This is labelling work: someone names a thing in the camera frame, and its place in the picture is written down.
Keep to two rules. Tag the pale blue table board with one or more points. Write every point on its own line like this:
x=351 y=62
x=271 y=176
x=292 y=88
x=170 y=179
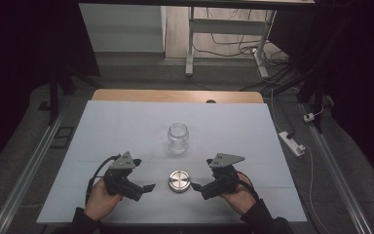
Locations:
x=126 y=130

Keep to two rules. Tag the dark curtain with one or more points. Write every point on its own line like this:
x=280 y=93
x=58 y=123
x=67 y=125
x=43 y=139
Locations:
x=354 y=65
x=19 y=65

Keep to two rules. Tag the silver metal jar lid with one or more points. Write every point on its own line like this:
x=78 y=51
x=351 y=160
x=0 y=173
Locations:
x=179 y=181

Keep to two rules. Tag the black rectangular floor frame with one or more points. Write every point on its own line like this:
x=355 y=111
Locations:
x=54 y=144

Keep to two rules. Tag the white cabinet panel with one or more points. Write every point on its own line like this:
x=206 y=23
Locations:
x=123 y=29

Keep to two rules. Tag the white power strip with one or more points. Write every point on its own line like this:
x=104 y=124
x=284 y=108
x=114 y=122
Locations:
x=291 y=144

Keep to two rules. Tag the white desk frame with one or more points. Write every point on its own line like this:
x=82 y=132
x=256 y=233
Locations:
x=227 y=26

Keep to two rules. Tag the small white adapter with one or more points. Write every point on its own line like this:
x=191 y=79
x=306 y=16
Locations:
x=309 y=117

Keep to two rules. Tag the wooden table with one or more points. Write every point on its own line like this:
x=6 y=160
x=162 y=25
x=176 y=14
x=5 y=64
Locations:
x=162 y=96

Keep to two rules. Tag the aluminium floor rail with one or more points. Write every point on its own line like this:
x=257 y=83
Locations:
x=337 y=175
x=29 y=169

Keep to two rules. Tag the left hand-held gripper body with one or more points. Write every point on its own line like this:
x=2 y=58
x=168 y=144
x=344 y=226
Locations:
x=121 y=183

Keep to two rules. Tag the person's left hand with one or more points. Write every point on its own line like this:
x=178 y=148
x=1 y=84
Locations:
x=99 y=203

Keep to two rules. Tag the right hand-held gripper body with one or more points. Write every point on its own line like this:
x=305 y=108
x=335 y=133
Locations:
x=224 y=182

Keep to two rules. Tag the person's right hand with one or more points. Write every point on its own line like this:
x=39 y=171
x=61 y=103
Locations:
x=240 y=199

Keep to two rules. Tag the clear glass jar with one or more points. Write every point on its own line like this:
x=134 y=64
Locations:
x=177 y=144

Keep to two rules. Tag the black plug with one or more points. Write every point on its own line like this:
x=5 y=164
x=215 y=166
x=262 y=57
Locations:
x=291 y=134

